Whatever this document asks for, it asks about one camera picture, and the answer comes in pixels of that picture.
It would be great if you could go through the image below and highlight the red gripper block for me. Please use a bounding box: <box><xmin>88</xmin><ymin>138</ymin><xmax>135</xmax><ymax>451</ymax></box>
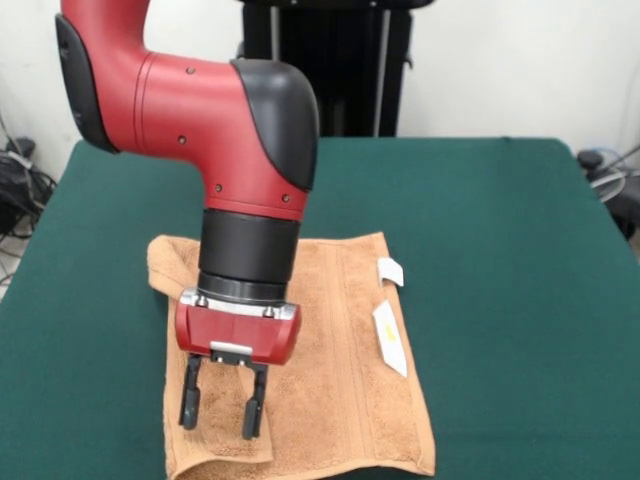
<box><xmin>174</xmin><ymin>298</ymin><xmax>303</xmax><ymax>441</ymax></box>

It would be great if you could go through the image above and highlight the tan terry towel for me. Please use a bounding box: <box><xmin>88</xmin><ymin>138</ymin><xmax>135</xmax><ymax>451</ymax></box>
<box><xmin>146</xmin><ymin>230</ymin><xmax>437</xmax><ymax>480</ymax></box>

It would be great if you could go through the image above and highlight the dark green table cloth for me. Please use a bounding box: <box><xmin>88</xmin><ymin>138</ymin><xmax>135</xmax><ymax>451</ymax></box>
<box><xmin>0</xmin><ymin>137</ymin><xmax>640</xmax><ymax>480</ymax></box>

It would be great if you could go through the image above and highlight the black cable bundle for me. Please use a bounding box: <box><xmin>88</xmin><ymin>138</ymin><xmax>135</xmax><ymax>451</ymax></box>
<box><xmin>0</xmin><ymin>149</ymin><xmax>59</xmax><ymax>241</ymax></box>

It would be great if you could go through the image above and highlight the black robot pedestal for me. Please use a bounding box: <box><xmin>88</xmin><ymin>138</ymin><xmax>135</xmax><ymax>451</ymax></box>
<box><xmin>233</xmin><ymin>0</ymin><xmax>417</xmax><ymax>139</ymax></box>

